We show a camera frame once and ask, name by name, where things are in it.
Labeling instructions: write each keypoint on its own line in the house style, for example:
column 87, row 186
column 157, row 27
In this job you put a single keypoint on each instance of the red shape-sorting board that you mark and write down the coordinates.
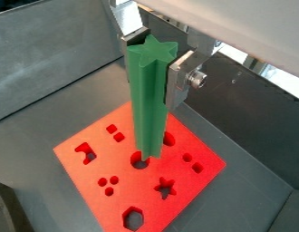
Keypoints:
column 136, row 194

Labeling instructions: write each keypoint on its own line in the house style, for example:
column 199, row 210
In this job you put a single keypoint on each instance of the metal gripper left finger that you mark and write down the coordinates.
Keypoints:
column 127, row 18

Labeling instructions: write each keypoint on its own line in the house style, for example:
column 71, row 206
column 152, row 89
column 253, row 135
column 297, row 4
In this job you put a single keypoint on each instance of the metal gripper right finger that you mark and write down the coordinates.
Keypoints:
column 184, row 71

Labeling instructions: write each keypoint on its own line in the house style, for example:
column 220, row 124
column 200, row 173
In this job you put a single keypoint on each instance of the black object at corner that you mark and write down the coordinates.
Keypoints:
column 13, row 220

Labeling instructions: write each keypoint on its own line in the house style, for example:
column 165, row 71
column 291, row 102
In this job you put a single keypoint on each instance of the green star-shaped peg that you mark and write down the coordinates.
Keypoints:
column 148, row 61

